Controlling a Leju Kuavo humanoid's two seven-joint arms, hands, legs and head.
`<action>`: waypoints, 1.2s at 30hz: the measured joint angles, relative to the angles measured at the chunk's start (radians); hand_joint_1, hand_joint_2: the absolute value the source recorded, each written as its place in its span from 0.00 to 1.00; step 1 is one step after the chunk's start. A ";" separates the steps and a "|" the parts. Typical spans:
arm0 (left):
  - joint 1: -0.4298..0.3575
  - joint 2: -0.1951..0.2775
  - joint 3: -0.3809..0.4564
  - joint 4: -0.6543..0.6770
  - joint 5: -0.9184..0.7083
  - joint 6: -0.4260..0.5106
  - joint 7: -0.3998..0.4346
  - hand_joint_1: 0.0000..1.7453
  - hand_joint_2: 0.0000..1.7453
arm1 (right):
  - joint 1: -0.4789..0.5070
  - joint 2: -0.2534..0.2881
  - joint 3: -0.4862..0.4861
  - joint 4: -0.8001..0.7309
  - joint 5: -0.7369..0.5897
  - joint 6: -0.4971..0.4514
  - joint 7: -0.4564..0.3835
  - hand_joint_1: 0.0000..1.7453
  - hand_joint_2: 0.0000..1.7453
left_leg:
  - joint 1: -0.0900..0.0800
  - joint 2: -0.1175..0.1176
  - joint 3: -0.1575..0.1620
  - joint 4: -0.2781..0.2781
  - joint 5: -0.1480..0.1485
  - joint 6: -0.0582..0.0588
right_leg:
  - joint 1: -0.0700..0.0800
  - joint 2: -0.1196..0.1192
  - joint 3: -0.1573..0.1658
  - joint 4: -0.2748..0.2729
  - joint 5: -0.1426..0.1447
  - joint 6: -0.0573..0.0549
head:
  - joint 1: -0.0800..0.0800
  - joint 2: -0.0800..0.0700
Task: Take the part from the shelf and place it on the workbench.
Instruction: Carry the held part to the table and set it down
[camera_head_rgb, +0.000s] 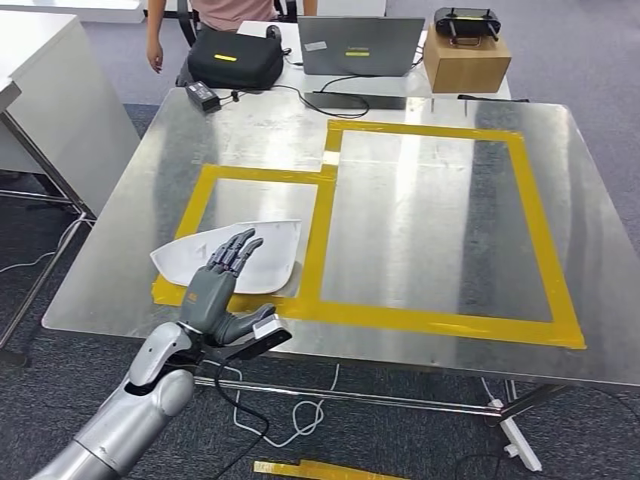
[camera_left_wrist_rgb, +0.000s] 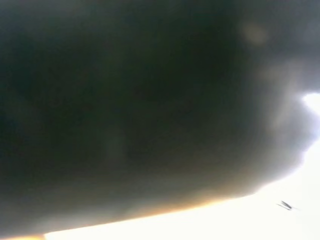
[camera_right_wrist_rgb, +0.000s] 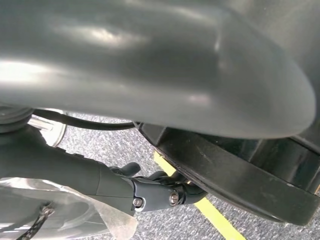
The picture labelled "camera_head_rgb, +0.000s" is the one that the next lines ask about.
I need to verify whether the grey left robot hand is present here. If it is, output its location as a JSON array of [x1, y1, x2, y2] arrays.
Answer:
[[178, 228, 277, 347]]

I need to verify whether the person's right hand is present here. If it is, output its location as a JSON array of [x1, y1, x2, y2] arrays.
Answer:
[[147, 38, 165, 74]]

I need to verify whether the white plastic body panel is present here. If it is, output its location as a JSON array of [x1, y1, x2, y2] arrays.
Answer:
[[149, 219, 303, 296]]

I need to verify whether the steel workbench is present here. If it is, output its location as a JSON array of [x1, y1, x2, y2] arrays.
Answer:
[[42, 86, 640, 425]]

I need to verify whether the black power adapter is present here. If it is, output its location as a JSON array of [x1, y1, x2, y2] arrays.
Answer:
[[185, 80, 222, 114]]

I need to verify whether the black carrying case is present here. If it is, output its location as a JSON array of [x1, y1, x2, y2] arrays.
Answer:
[[187, 27, 285, 91]]

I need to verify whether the person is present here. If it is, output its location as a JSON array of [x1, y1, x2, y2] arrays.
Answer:
[[146, 0, 318, 74]]

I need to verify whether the yellow table tape marking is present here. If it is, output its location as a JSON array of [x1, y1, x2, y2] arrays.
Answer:
[[151, 119, 587, 350]]

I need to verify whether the yellow floor tape square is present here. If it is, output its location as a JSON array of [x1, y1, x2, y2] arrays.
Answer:
[[253, 460, 407, 480]]

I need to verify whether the grey laptop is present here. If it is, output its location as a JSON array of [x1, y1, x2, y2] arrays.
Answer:
[[297, 15, 426, 77]]

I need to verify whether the brown cardboard box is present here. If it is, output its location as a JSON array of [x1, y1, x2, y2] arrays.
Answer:
[[423, 25, 512, 94]]

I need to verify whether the black remote controller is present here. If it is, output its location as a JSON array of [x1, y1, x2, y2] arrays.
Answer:
[[433, 6, 503, 46]]

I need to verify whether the white power strip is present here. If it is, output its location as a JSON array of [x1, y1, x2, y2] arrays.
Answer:
[[487, 397, 543, 473]]

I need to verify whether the black camera bracket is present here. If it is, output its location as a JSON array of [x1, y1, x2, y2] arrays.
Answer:
[[202, 324, 294, 364]]

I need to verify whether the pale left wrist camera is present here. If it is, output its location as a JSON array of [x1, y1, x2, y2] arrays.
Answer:
[[252, 314, 292, 342]]

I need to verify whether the white floor cable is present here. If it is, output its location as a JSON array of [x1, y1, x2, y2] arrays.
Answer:
[[205, 360, 341, 449]]

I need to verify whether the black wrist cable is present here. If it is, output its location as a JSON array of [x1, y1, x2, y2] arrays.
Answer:
[[214, 360, 271, 480]]

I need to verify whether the black adapter cable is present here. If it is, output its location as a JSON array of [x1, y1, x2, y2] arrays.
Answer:
[[220, 62, 371, 121]]

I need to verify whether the black floor cable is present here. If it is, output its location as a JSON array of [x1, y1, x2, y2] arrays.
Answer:
[[452, 384, 640, 480]]

